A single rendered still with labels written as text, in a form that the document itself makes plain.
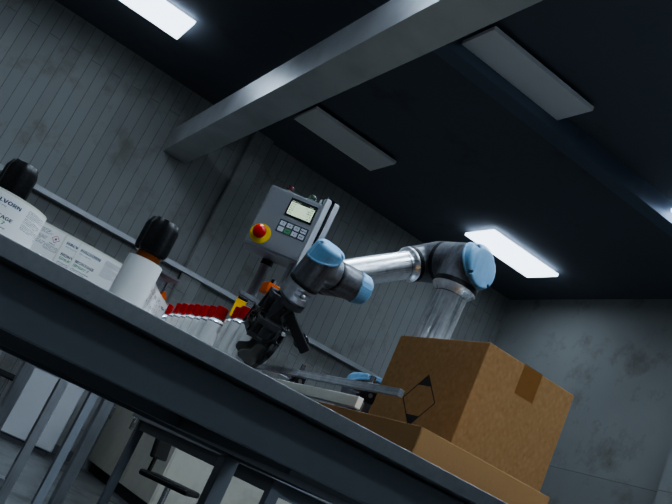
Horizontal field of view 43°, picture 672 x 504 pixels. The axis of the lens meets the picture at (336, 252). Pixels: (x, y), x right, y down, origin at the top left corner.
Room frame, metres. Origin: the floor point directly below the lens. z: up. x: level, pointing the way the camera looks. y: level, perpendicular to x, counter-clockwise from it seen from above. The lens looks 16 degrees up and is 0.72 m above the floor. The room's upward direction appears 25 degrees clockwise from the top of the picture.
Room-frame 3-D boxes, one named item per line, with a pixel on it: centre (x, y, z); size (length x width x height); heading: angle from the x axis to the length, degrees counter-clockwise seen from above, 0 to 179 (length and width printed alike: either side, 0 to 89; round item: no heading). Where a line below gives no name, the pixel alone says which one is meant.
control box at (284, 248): (2.36, 0.16, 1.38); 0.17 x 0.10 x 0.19; 81
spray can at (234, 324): (2.12, 0.14, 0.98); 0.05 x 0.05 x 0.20
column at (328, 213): (2.33, 0.07, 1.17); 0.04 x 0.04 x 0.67; 26
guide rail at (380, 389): (1.98, 0.03, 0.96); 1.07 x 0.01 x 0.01; 26
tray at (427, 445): (1.33, -0.25, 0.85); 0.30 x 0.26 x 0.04; 26
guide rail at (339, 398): (1.95, 0.09, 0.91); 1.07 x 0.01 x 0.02; 26
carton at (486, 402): (1.73, -0.38, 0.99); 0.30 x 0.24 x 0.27; 25
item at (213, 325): (2.28, 0.21, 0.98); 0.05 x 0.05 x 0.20
